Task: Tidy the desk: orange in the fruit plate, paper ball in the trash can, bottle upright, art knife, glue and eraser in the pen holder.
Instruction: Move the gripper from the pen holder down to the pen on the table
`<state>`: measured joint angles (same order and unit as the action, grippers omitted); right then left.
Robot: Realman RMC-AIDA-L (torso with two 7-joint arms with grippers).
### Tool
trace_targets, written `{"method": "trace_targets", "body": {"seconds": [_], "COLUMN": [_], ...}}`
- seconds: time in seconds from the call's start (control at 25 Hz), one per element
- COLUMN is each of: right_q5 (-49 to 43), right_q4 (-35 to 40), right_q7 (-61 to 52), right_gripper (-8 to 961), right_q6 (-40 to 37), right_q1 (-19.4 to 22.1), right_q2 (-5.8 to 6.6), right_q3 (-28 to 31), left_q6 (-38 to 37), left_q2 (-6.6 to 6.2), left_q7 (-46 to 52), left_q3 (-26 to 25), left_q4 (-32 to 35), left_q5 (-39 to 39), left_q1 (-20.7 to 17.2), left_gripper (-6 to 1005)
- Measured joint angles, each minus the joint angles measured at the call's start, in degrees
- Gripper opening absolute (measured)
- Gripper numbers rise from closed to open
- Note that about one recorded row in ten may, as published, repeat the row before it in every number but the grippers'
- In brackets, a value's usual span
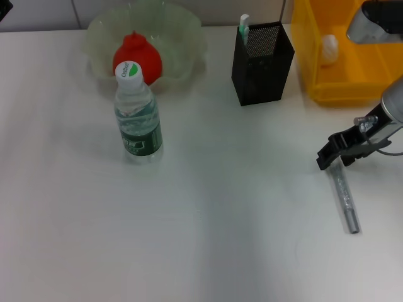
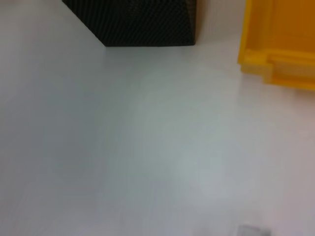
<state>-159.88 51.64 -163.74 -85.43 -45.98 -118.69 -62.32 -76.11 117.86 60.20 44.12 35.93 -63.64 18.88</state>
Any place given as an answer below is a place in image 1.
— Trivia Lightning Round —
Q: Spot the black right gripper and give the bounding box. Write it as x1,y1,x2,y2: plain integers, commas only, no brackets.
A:
316,103,403,171

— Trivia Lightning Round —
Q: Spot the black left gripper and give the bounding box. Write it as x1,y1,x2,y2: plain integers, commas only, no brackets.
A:
0,0,14,21

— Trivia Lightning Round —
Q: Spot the gray glitter pen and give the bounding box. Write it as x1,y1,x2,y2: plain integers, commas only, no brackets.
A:
329,159,361,235

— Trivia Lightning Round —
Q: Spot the white paper ball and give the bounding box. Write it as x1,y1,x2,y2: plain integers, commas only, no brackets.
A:
321,34,340,67

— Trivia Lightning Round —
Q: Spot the red-orange toy orange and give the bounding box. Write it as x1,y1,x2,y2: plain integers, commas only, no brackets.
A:
112,30,164,86

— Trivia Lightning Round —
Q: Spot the green pen with white clip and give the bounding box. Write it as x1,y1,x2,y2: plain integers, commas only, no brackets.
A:
239,13,251,47

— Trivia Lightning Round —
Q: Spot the clear green-label water bottle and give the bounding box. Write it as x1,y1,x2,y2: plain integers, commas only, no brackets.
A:
113,61,164,164

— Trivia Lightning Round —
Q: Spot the black mesh pen holder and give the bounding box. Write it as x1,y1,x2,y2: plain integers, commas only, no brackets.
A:
231,21,296,106

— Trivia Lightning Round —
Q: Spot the translucent green fruit bowl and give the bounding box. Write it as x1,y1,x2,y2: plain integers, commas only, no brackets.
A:
82,0,210,95

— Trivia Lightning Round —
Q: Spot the yellow plastic storage bin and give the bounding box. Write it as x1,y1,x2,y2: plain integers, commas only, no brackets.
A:
290,0,403,107

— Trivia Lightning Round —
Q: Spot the gray cable with metal plug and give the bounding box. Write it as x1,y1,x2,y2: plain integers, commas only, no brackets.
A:
361,131,403,157

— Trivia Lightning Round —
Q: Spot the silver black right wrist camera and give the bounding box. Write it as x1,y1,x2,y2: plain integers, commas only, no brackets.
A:
346,0,403,45

